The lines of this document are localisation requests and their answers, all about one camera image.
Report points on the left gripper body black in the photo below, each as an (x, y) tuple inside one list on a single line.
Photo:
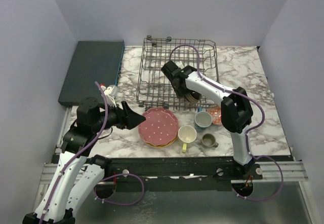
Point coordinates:
[(115, 117)]

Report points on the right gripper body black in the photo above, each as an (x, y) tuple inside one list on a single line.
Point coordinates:
[(180, 91)]

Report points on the grey wire dish rack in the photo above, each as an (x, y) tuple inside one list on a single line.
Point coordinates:
[(154, 89)]

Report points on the dark patterned bowl cream inside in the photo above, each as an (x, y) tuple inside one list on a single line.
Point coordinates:
[(193, 97)]

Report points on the red and blue patterned bowl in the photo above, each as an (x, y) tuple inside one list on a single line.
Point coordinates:
[(215, 112)]

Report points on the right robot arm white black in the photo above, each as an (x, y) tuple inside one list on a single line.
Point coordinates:
[(236, 110)]

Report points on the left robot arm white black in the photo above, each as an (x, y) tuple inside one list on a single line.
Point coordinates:
[(76, 175)]

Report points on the pink polka dot plate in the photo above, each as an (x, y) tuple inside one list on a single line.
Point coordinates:
[(161, 126)]

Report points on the yellow plate under pink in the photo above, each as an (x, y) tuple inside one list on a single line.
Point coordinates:
[(161, 145)]

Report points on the blue mug white inside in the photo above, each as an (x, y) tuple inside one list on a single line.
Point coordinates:
[(202, 121)]

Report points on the dark grey flat box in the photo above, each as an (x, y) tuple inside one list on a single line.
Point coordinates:
[(92, 61)]

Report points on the small grey-brown cup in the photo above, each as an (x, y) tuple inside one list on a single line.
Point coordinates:
[(208, 140)]

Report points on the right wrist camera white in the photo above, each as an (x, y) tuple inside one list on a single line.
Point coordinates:
[(180, 64)]

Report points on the cream mug yellow handle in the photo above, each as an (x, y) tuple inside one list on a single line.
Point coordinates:
[(187, 135)]

